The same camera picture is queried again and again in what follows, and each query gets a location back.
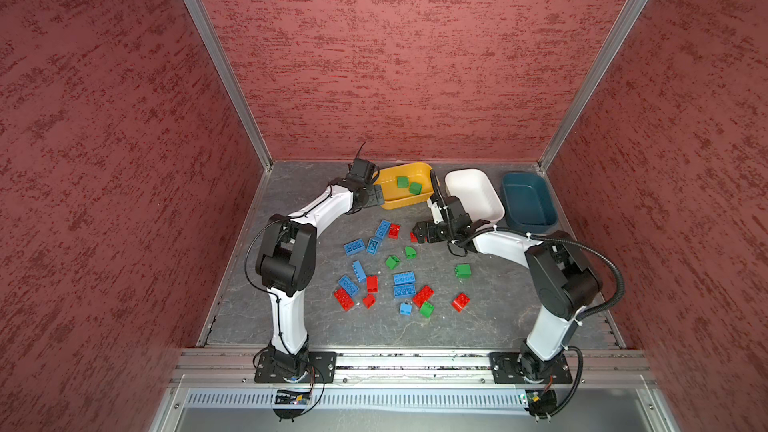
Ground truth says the green lego brick front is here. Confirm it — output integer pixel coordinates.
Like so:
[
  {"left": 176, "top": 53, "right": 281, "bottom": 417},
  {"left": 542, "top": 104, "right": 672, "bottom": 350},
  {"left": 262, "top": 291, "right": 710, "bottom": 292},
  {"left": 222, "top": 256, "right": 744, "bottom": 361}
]
[{"left": 420, "top": 301, "right": 434, "bottom": 318}]

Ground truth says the blue lego brick pair upper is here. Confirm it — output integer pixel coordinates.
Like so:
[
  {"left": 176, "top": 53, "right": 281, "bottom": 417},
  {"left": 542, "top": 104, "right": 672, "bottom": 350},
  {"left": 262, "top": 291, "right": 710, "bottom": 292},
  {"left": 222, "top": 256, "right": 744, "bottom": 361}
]
[{"left": 393, "top": 272, "right": 416, "bottom": 286}]

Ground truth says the blue lego brick long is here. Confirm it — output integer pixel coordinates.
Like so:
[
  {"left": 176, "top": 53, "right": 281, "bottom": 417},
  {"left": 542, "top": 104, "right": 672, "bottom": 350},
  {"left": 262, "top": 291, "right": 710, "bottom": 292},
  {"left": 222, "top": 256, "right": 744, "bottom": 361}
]
[{"left": 343, "top": 239, "right": 366, "bottom": 256}]

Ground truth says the blue lego brick pair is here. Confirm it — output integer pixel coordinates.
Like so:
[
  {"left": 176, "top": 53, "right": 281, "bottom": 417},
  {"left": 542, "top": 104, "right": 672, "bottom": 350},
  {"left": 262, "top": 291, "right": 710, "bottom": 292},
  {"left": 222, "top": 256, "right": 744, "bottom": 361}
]
[
  {"left": 393, "top": 272, "right": 416, "bottom": 286},
  {"left": 393, "top": 283, "right": 416, "bottom": 299}
]

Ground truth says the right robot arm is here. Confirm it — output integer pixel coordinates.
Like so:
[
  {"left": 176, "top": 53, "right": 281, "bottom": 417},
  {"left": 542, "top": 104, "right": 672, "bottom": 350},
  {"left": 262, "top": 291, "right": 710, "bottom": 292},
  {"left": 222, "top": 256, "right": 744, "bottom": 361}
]
[{"left": 413, "top": 192, "right": 605, "bottom": 383}]

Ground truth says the blue lego brick pair lower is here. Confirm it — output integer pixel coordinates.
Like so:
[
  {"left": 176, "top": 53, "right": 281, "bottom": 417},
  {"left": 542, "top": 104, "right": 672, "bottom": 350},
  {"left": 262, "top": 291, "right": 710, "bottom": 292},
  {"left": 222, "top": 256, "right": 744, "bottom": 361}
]
[{"left": 393, "top": 283, "right": 416, "bottom": 299}]

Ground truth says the aluminium front rail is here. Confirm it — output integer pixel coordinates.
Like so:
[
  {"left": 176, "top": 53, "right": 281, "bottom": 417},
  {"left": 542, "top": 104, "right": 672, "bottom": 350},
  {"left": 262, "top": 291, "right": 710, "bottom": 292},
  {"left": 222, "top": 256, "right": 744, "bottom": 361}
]
[{"left": 171, "top": 347, "right": 658, "bottom": 389}]

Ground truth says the aluminium corner post right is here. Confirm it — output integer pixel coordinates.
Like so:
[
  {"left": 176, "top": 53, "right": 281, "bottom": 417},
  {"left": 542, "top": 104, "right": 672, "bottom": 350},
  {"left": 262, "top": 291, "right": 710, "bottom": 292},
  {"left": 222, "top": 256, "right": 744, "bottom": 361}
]
[{"left": 538, "top": 0, "right": 649, "bottom": 174}]

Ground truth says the blue lego brick top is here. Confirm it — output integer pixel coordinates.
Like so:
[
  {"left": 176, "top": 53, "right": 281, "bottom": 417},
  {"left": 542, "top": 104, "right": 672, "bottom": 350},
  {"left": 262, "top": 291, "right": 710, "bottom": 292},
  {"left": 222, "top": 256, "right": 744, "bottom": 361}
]
[{"left": 375, "top": 220, "right": 391, "bottom": 240}]

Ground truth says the aluminium corner post left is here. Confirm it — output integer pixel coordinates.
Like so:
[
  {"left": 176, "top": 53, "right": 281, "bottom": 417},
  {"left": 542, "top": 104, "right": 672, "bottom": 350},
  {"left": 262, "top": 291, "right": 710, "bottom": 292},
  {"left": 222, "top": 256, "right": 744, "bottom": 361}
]
[{"left": 183, "top": 0, "right": 274, "bottom": 172}]

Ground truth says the blue lego brick upright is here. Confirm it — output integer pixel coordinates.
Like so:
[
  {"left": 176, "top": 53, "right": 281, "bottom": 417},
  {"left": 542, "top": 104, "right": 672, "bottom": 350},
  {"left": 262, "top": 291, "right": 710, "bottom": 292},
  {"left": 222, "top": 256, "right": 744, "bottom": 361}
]
[{"left": 366, "top": 237, "right": 381, "bottom": 255}]

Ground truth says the teal plastic bin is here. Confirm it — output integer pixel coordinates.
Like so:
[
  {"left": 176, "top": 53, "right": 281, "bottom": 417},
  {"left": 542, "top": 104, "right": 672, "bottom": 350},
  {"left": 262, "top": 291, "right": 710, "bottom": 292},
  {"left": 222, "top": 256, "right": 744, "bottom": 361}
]
[{"left": 501, "top": 172, "right": 559, "bottom": 234}]

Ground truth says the blue lego brick slim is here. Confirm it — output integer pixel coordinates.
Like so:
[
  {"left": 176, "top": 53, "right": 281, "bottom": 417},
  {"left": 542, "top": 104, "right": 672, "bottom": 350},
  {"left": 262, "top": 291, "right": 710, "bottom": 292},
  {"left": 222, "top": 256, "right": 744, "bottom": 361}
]
[{"left": 352, "top": 261, "right": 367, "bottom": 283}]

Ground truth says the yellow plastic bin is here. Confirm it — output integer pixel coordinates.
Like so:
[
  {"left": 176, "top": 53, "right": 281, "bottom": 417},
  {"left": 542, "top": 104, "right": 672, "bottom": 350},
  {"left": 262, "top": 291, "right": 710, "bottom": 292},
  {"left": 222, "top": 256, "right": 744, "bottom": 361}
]
[{"left": 376, "top": 162, "right": 433, "bottom": 210}]

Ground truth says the red lego brick upright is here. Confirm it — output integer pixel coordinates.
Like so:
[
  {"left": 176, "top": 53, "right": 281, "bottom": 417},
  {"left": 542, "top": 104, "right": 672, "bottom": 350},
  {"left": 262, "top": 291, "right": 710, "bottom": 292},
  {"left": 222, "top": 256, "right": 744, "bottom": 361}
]
[{"left": 366, "top": 276, "right": 379, "bottom": 294}]

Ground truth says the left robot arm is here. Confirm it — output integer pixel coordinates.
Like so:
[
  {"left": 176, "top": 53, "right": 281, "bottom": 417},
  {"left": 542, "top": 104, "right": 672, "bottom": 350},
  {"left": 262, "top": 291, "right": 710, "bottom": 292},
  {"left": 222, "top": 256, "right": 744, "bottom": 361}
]
[{"left": 244, "top": 172, "right": 378, "bottom": 377}]

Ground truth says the red lego brick small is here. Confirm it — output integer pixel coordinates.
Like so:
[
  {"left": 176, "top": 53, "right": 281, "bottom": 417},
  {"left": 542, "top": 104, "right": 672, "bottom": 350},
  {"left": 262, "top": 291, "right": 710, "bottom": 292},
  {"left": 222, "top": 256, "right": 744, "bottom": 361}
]
[{"left": 363, "top": 294, "right": 376, "bottom": 309}]

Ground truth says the red lego brick long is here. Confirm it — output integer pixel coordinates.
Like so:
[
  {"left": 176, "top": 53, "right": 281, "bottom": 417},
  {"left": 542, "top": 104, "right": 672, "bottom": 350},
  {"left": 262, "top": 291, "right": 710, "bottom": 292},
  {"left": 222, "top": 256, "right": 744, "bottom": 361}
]
[{"left": 334, "top": 288, "right": 355, "bottom": 312}]

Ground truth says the small blue lego brick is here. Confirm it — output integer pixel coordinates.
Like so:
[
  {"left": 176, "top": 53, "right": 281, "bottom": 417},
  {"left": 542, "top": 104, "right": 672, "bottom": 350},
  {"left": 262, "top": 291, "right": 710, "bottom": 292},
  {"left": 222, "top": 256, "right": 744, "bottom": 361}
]
[{"left": 399, "top": 303, "right": 412, "bottom": 316}]

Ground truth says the white plastic bin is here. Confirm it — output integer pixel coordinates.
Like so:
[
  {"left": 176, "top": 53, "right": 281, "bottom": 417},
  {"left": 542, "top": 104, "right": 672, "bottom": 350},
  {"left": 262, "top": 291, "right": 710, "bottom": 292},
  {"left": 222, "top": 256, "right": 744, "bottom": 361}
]
[{"left": 446, "top": 169, "right": 505, "bottom": 236}]

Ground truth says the aluminium corner post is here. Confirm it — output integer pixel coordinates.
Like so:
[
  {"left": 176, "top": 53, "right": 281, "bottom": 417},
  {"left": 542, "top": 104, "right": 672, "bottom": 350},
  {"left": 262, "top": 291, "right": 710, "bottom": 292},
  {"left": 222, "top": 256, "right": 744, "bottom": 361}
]
[
  {"left": 538, "top": 0, "right": 649, "bottom": 174},
  {"left": 183, "top": 0, "right": 274, "bottom": 172}
]

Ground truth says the blue lego brick bottom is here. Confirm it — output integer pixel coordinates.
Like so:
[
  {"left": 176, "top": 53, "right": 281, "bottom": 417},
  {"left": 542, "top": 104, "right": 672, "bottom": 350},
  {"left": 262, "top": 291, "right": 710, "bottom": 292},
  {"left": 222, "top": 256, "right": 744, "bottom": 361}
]
[{"left": 338, "top": 275, "right": 360, "bottom": 298}]

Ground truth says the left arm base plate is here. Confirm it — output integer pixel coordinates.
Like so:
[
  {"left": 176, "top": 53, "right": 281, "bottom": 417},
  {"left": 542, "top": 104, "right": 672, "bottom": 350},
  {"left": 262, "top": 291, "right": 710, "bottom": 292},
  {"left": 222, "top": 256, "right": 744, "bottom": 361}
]
[{"left": 254, "top": 349, "right": 338, "bottom": 385}]

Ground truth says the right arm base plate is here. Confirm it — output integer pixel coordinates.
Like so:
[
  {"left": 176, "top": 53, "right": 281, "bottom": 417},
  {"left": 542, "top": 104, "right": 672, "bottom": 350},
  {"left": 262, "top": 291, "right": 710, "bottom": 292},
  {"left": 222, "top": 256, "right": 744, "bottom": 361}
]
[{"left": 488, "top": 352, "right": 573, "bottom": 386}]

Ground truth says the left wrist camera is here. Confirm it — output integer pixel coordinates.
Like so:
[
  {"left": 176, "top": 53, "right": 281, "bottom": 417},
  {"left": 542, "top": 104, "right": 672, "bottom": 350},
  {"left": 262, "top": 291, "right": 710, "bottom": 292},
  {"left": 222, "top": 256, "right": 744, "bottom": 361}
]
[{"left": 348, "top": 158, "right": 379, "bottom": 183}]

